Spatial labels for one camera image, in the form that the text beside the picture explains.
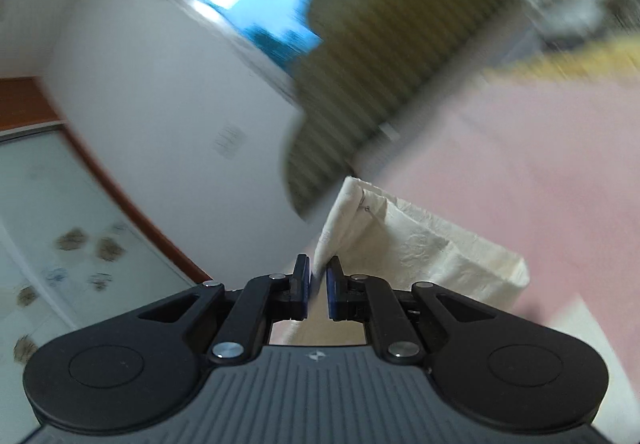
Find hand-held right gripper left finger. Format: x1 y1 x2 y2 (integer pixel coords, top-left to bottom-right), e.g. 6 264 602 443
134 253 313 366

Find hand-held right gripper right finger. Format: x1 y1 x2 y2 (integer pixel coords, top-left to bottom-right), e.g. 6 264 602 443
325 255 502 367

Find cream white pants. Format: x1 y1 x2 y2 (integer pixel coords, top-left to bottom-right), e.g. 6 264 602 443
285 177 531 346

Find frosted glass wardrobe door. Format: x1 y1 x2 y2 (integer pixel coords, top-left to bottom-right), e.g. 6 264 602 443
0 123 201 444

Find pink floral bed sheet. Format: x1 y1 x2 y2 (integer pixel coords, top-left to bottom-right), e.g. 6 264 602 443
350 67 640 377

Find olive green padded headboard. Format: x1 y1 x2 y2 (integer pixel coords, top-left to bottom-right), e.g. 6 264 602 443
280 0 545 225

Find yellow cloth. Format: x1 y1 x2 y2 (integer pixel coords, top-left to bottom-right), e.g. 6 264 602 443
479 35 640 86

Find brown wooden door frame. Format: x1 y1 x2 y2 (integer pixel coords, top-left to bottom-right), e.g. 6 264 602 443
0 76 212 286

